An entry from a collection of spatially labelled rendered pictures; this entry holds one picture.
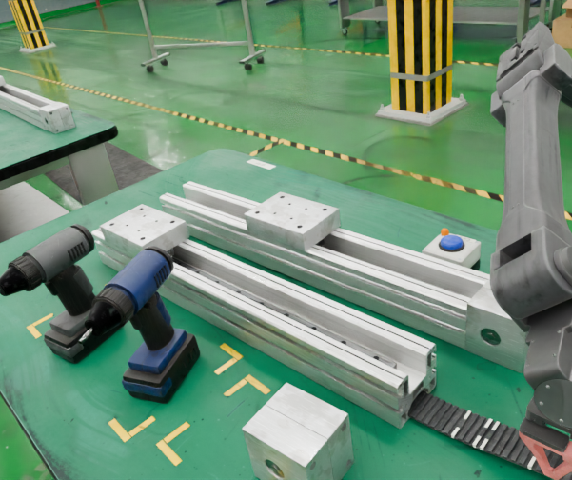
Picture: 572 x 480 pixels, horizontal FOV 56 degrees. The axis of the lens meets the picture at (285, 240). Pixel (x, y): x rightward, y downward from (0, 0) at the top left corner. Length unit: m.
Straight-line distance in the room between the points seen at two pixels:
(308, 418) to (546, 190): 0.39
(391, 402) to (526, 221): 0.31
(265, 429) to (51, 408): 0.42
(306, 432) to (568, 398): 0.30
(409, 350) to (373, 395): 0.08
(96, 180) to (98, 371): 1.50
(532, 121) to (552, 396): 0.35
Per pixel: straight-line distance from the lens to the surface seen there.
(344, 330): 0.87
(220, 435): 0.84
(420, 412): 0.82
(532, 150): 0.70
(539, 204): 0.63
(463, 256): 1.03
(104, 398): 0.97
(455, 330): 0.91
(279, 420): 0.71
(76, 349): 1.04
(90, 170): 2.42
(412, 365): 0.82
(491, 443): 0.78
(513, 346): 0.87
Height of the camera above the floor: 1.41
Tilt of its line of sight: 31 degrees down
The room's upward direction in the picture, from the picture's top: 9 degrees counter-clockwise
